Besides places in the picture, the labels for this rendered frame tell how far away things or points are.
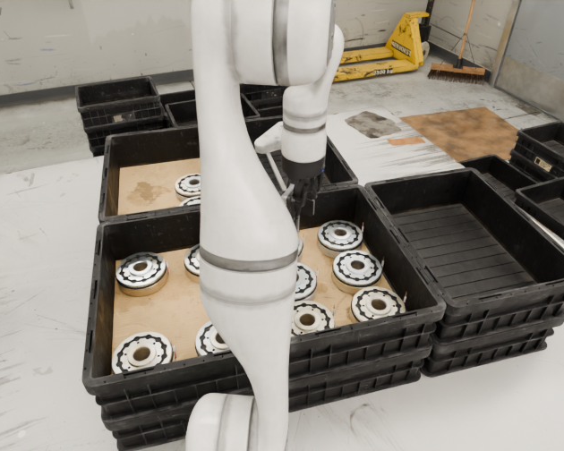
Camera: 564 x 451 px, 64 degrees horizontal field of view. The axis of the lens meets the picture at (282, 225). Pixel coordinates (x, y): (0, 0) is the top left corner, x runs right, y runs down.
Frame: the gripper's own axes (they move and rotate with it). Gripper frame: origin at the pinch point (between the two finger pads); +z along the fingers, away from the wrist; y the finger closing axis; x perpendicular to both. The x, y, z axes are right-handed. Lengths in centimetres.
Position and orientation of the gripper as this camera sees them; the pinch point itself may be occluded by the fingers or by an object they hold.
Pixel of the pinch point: (301, 216)
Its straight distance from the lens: 84.7
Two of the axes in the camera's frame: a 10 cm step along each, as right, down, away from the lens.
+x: -8.7, -3.2, 3.9
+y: 5.0, -5.5, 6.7
